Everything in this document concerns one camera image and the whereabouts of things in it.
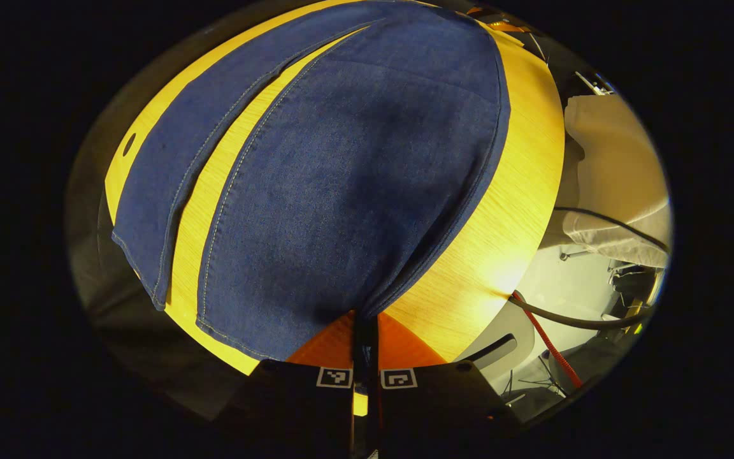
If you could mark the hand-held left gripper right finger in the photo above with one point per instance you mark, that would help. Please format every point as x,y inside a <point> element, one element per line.
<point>437,401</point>

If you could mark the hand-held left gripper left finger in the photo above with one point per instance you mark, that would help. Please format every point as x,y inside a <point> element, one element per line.
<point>303,401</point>

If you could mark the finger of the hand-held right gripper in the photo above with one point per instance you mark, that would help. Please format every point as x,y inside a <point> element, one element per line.
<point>504,26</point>

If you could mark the blue denim jeans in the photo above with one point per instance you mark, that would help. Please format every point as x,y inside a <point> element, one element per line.
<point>354,178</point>

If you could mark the light grey plastic chair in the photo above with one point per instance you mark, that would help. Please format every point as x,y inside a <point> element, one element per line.
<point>507,325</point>

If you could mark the black backdrop cloth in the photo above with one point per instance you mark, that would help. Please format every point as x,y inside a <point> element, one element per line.
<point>144,350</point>

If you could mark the person's light clothing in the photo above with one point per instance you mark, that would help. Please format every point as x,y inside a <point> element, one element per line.
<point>615,172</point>

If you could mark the black round table grommet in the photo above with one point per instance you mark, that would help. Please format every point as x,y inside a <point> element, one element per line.
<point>129,143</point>

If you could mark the silver metal bracket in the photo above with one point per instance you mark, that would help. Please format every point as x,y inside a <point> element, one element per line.
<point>593,83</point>

